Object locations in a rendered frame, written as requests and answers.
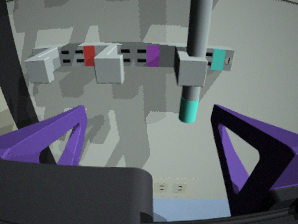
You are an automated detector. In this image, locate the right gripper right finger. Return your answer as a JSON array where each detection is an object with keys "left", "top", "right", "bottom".
[{"left": 211, "top": 104, "right": 298, "bottom": 216}]

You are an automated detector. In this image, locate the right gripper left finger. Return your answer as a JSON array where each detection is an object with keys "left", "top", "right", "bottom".
[{"left": 0, "top": 105, "right": 87, "bottom": 166}]

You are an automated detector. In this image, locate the light grey panel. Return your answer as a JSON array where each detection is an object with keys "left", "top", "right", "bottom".
[{"left": 0, "top": 0, "right": 298, "bottom": 199}]

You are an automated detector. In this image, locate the grey metal bar with teal end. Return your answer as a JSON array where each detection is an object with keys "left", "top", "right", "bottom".
[{"left": 179, "top": 0, "right": 213, "bottom": 123}]

